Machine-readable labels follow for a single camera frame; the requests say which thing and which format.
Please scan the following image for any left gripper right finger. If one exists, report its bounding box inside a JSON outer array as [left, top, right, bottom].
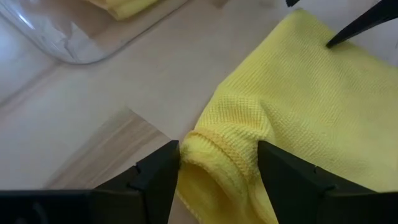
[[257, 140, 379, 224]]

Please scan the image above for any clear plastic bin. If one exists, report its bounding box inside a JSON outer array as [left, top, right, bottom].
[[0, 0, 190, 65]]

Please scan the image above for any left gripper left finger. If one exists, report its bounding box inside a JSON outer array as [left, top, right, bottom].
[[95, 139, 181, 224]]

